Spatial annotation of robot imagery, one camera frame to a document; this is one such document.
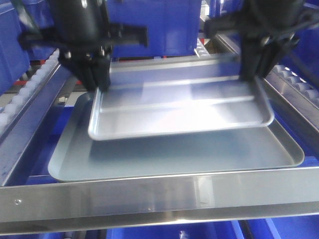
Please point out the blue bin below right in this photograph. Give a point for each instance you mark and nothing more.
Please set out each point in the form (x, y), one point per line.
(301, 227)

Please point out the left white roller track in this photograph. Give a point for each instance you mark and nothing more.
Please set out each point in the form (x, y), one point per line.
(25, 94)

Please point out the white roller track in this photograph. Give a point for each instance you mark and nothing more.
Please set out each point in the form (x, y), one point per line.
(298, 83)
(25, 94)

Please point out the blue bin below centre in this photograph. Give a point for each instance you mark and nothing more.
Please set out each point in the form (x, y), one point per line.
(210, 230)

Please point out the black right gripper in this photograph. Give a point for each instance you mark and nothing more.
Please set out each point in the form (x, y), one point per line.
(268, 36)

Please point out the blue bin far left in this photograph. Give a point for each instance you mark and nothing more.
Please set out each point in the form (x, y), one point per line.
(14, 61)

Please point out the blue bin below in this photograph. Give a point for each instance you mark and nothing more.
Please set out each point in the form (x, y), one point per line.
(210, 230)
(301, 227)

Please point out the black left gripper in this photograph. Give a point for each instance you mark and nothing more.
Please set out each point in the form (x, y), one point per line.
(93, 72)

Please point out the steel front shelf bar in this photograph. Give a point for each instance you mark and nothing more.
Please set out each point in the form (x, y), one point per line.
(162, 200)

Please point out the right white roller track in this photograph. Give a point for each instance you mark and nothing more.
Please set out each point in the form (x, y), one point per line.
(298, 83)

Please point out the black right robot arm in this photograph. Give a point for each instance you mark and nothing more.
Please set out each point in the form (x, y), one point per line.
(264, 5)

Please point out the large blue bin rear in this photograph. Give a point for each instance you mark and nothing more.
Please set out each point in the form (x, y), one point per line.
(173, 26)

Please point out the small ribbed silver tray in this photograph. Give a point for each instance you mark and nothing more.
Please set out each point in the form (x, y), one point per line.
(157, 108)

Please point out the large grey tray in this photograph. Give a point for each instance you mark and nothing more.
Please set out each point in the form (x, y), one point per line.
(79, 158)

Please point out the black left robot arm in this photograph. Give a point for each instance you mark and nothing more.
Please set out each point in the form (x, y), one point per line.
(72, 17)

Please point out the left steel divider rail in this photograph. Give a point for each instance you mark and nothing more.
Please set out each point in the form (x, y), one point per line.
(23, 140)

